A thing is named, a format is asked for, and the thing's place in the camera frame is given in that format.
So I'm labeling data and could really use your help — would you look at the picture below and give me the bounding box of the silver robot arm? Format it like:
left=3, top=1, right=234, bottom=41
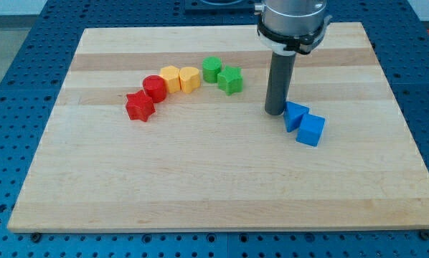
left=255, top=0, right=331, bottom=56

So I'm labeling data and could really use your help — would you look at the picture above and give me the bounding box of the green star block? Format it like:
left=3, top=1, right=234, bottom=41
left=217, top=65, right=243, bottom=95

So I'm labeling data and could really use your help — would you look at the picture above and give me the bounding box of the red star block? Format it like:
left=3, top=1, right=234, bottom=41
left=126, top=90, right=155, bottom=122

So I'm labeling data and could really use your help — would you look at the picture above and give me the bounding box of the yellow heart block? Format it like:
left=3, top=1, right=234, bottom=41
left=179, top=67, right=201, bottom=94

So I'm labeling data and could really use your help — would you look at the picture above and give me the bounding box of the wooden board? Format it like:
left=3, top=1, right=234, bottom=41
left=8, top=22, right=429, bottom=233

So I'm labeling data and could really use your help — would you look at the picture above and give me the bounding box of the green cylinder block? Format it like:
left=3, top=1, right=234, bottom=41
left=202, top=56, right=222, bottom=83

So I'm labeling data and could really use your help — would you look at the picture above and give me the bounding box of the yellow hexagon block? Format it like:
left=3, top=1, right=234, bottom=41
left=159, top=65, right=181, bottom=93

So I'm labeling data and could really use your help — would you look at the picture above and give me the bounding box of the red cylinder block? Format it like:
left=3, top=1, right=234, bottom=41
left=142, top=75, right=167, bottom=103

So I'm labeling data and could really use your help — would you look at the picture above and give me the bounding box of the blue triangle block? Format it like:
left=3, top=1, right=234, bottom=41
left=283, top=101, right=310, bottom=133

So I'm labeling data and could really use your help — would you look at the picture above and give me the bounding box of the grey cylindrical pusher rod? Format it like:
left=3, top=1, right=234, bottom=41
left=265, top=52, right=296, bottom=115

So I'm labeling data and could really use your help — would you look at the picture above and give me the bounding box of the blue cube block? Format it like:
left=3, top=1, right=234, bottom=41
left=296, top=114, right=326, bottom=147

